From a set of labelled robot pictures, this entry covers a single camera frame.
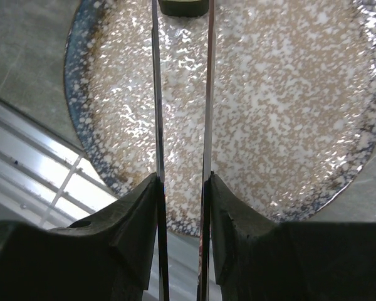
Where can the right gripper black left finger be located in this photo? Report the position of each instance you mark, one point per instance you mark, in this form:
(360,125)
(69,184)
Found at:
(105,256)

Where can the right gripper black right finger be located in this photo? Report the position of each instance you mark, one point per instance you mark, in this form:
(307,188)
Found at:
(257,259)

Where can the metal tongs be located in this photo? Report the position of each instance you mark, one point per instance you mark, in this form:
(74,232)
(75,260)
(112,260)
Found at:
(205,225)

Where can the red topped sushi piece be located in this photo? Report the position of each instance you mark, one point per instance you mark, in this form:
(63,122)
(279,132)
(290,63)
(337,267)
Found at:
(184,8)

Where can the speckled round plate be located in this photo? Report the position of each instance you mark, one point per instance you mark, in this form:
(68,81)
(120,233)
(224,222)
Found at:
(294,100)

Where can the aluminium front rail frame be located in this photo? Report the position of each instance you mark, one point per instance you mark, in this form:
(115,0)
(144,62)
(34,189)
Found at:
(43,178)

